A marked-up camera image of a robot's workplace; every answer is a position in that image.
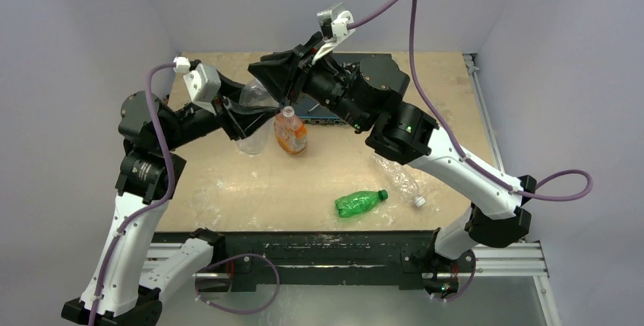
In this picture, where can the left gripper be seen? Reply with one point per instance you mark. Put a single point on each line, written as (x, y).
(235, 122)

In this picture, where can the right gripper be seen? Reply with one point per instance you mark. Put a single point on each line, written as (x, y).
(296, 74)

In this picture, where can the large clear plastic bottle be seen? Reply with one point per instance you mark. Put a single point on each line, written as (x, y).
(255, 94)

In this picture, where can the orange label plastic bottle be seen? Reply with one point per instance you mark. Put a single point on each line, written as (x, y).
(290, 131)

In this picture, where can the slim clear plastic bottle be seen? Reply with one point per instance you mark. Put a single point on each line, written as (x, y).
(401, 180)

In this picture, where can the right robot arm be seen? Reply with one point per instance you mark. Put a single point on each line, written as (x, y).
(496, 217)

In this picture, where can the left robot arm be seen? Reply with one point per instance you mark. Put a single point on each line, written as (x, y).
(120, 292)

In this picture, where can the green plastic bottle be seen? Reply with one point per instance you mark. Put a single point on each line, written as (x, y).
(359, 202)

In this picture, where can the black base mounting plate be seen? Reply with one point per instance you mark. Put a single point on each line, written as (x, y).
(404, 259)

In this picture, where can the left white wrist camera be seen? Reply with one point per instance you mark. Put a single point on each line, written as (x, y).
(202, 81)

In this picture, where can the black network switch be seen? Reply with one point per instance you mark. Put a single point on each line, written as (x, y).
(311, 112)

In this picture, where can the aluminium frame rail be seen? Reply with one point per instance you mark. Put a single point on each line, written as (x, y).
(517, 260)

